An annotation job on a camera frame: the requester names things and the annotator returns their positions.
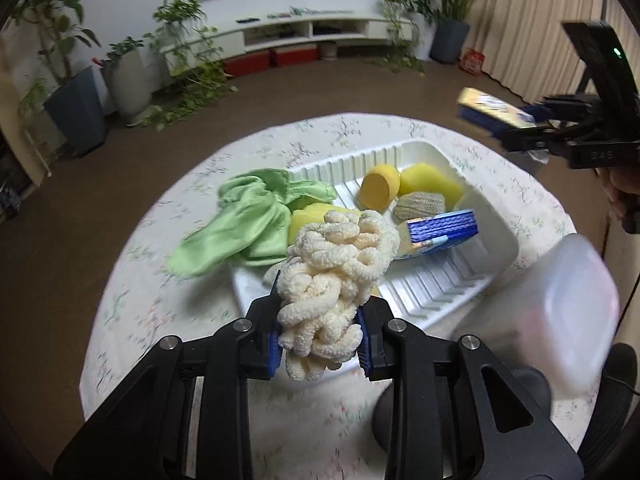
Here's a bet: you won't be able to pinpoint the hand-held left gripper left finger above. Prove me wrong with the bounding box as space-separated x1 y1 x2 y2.
52 279 282 480

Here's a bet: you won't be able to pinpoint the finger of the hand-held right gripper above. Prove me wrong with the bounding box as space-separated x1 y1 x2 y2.
501 122 576 155
530 95 598 123

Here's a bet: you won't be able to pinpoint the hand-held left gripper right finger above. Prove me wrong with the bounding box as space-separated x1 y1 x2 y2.
356 299 586 480

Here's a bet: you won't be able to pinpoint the blue and yellow tissue pack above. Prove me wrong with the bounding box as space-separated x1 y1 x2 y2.
456 86 538 136
395 208 480 260

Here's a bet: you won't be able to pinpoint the cream chenille cloth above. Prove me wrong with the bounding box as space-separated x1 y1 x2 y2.
263 209 400 385

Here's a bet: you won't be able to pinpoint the mustard yellow sponge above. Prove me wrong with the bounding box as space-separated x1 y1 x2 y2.
398 161 465 212

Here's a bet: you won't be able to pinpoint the white plastic tray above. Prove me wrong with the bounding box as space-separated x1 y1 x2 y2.
231 140 521 333

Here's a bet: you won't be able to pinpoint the green microfiber cloth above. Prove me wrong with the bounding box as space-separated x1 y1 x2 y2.
167 167 338 278

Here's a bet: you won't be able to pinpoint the beige knitted scrubber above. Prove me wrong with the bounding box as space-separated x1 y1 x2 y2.
392 191 447 225

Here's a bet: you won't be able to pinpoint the lemon yellow sponge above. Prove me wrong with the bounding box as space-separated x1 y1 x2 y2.
289 202 361 246

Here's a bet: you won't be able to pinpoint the yellow cylinder sponge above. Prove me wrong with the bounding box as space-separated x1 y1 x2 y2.
360 162 402 212

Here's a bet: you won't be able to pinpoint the person's right hand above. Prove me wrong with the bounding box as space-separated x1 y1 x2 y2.
601 166 640 235

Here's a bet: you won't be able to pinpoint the beige curtain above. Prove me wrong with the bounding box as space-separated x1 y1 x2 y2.
462 0 640 108

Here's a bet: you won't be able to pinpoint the red packet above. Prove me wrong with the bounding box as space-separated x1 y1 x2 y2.
460 48 487 75

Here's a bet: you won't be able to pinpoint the small leafy floor plant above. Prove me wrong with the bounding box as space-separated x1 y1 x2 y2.
360 0 430 77

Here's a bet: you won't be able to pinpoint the translucent plastic container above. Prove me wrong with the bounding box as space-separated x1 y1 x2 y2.
450 232 622 401

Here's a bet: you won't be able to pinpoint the white television console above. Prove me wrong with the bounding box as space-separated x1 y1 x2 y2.
162 10 418 68

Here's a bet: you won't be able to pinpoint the red storage boxes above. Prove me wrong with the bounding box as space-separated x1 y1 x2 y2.
222 46 320 78

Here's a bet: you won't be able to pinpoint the white ribbed planter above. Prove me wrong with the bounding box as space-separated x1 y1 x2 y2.
102 50 152 125

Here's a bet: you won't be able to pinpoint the small dark toy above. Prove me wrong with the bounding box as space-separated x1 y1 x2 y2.
0 182 23 218

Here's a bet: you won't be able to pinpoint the dark blue square planter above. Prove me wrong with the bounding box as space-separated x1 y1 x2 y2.
44 65 110 158

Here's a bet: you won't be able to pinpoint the trailing vine plant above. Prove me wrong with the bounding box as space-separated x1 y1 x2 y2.
140 0 240 132

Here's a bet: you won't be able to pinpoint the small bushy plant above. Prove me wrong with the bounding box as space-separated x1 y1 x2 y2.
100 36 146 67

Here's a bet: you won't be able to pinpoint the tall leafy plant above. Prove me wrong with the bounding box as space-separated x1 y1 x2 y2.
10 0 101 116

